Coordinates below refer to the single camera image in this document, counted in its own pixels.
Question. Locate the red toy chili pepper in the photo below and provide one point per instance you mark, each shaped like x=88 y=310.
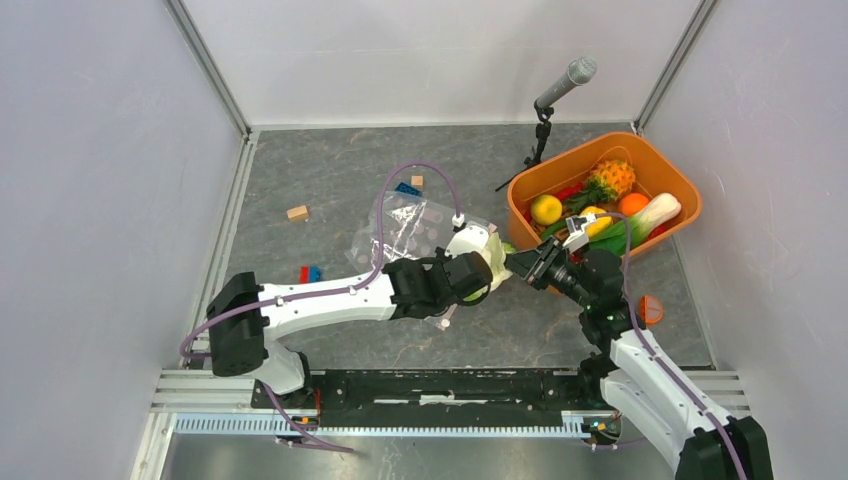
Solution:
x=568 y=192

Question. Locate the blue lego brick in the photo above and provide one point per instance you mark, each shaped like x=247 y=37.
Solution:
x=407 y=189

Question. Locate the grey microphone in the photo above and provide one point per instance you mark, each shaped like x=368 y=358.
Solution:
x=578 y=73

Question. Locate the yellow toy banana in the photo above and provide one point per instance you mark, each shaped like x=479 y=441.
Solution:
x=601 y=221

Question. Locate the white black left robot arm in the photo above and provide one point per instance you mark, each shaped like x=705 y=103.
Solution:
x=248 y=319

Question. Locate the orange plastic bin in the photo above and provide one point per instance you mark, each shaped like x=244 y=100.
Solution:
x=655 y=174

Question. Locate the clear pink-dotted zip bag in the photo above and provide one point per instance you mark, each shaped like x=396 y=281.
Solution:
x=408 y=227

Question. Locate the wooden block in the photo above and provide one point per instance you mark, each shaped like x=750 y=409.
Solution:
x=298 y=213

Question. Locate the toy cauliflower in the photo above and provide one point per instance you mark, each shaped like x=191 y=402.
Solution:
x=494 y=256

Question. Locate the toy bok choy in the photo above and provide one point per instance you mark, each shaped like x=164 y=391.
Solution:
x=658 y=211

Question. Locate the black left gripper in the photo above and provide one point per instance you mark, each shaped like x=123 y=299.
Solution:
x=441 y=258

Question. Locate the orange toy slice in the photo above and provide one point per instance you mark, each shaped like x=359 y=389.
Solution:
x=651 y=309

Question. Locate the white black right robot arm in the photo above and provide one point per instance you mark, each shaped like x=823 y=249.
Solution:
x=697 y=437

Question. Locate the toy pineapple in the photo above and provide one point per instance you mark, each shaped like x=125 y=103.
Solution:
x=607 y=182

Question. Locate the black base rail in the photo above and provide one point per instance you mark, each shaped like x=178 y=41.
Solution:
x=523 y=397

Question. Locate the red and blue lego block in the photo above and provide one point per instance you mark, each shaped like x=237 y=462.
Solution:
x=309 y=274

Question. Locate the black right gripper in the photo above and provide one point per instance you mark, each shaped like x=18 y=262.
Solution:
x=526 y=264

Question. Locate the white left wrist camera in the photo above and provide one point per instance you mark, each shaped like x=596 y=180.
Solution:
x=468 y=236

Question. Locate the toy lemon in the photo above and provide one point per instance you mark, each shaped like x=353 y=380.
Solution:
x=546 y=209

